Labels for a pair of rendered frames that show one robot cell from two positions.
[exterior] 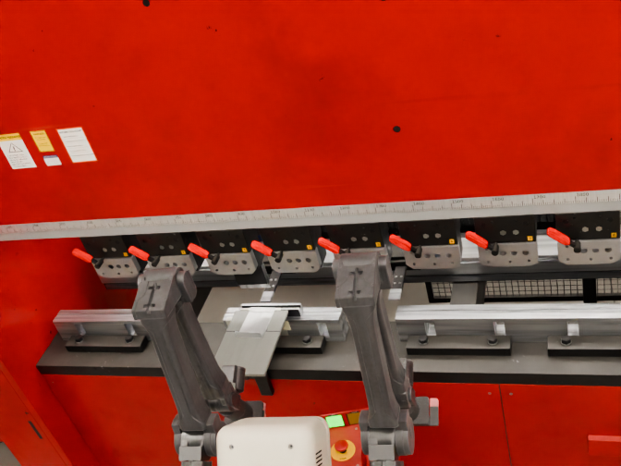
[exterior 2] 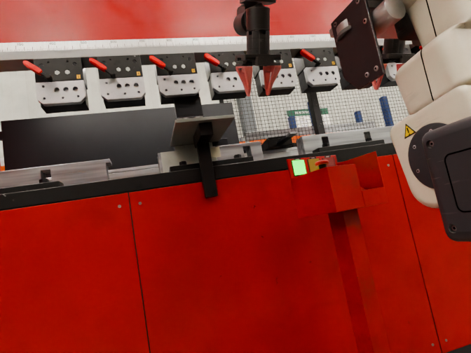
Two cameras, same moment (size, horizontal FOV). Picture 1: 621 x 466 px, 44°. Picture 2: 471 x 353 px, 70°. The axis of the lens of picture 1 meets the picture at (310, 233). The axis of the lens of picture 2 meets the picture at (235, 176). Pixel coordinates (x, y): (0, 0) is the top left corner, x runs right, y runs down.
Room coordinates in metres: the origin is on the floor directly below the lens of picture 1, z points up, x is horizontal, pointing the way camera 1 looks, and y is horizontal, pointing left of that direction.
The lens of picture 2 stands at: (0.87, 0.89, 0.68)
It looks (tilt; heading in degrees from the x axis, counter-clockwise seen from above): 8 degrees up; 320
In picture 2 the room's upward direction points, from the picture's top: 10 degrees counter-clockwise
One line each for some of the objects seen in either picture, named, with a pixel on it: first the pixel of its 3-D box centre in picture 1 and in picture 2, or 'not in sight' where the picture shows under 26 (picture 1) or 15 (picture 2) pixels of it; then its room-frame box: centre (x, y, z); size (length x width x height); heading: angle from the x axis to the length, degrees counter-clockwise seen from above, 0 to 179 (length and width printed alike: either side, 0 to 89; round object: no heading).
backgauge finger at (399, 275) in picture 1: (399, 269); (281, 139); (1.86, -0.23, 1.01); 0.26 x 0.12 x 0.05; 156
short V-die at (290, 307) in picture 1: (271, 310); (201, 146); (1.89, 0.19, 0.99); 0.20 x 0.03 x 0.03; 66
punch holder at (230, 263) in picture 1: (230, 244); (176, 78); (1.91, 0.24, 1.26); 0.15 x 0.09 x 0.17; 66
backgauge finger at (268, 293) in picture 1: (275, 272); not in sight; (2.03, 0.15, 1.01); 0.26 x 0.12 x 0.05; 156
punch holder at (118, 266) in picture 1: (115, 249); (62, 85); (2.07, 0.60, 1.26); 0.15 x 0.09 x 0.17; 66
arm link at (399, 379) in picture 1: (380, 337); not in sight; (1.20, -0.08, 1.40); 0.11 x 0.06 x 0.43; 70
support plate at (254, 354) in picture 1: (249, 341); (200, 132); (1.76, 0.27, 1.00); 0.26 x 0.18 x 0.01; 156
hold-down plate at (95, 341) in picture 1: (106, 343); (8, 193); (2.09, 0.78, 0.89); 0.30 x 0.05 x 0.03; 66
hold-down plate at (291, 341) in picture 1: (278, 344); (212, 167); (1.83, 0.20, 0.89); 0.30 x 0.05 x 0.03; 66
